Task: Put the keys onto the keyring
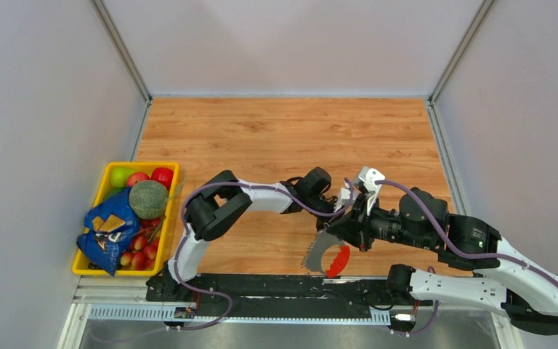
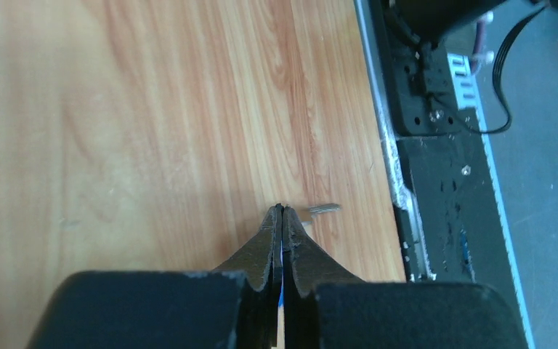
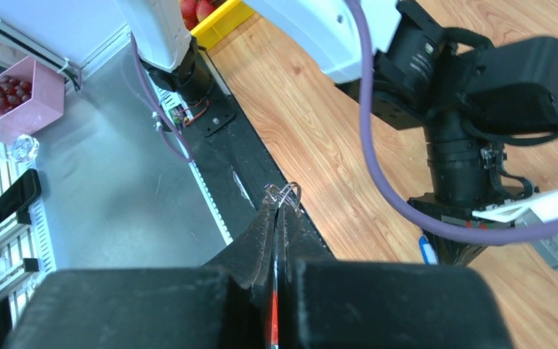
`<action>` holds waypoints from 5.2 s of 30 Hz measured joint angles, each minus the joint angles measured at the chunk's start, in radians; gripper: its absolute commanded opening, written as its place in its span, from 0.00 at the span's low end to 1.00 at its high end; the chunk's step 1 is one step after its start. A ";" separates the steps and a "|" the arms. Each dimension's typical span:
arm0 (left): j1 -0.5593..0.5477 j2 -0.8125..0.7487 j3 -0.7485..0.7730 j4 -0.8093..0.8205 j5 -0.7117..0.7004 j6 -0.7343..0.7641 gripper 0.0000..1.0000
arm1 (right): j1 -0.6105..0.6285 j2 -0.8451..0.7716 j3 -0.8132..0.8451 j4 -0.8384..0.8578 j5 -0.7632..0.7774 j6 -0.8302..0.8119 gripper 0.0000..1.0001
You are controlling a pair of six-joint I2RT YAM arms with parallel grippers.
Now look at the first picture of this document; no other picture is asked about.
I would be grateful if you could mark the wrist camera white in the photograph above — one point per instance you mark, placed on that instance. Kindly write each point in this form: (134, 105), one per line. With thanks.
(368, 183)
(344, 198)

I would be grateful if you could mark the red apple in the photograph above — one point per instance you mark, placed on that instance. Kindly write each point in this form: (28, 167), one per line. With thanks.
(136, 177)

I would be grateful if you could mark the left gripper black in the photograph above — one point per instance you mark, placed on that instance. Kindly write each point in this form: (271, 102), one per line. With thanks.
(320, 224)

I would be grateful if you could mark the green apple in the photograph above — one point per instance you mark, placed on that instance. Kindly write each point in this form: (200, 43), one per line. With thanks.
(119, 176)

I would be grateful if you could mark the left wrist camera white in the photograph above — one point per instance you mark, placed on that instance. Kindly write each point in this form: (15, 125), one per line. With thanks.
(344, 198)

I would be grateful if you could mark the white slotted cable duct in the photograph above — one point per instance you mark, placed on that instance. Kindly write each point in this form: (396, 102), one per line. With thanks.
(173, 313)

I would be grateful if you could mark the blue snack bag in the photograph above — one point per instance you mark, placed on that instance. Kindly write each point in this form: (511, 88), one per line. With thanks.
(111, 226)

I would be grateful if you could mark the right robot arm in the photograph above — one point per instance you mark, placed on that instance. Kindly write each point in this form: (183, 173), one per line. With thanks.
(503, 281)

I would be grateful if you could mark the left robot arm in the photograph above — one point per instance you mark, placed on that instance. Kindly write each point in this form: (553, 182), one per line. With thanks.
(211, 210)

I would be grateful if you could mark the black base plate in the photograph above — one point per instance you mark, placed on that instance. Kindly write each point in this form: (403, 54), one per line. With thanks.
(278, 295)

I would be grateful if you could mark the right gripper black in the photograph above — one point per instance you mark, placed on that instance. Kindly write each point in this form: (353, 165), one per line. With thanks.
(352, 227)

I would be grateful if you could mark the netted melon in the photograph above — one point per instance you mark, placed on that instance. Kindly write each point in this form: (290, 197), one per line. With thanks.
(148, 199)

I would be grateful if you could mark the red tomato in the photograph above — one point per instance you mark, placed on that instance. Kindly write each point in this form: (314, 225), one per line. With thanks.
(163, 175)

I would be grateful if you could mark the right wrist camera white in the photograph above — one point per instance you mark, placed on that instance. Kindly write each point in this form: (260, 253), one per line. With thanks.
(368, 183)

